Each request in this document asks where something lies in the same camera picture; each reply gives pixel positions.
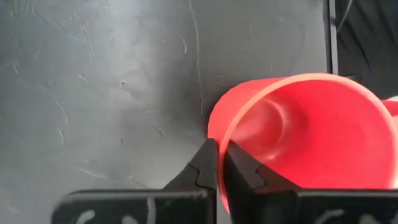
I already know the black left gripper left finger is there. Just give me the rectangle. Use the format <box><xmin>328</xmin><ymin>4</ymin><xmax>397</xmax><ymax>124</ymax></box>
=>
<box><xmin>51</xmin><ymin>138</ymin><xmax>218</xmax><ymax>224</ymax></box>

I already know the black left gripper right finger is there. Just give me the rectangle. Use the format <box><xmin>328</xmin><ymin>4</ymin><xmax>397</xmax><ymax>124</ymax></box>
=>
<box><xmin>223</xmin><ymin>139</ymin><xmax>398</xmax><ymax>224</ymax></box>

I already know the red plastic mug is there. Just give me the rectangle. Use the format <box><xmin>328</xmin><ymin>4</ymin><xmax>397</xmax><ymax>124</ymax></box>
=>
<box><xmin>207</xmin><ymin>72</ymin><xmax>398</xmax><ymax>215</ymax></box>

